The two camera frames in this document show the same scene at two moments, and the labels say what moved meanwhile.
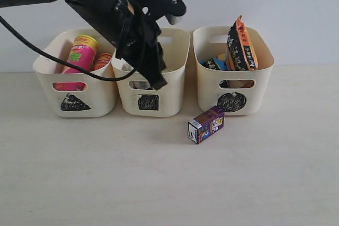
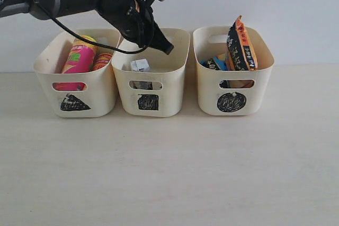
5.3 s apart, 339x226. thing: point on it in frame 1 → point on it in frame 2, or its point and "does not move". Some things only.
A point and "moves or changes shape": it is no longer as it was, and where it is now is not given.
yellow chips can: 101,60 does not move
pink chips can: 82,53 does not move
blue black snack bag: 214,63 does not move
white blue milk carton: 140,85 moves or changes shape
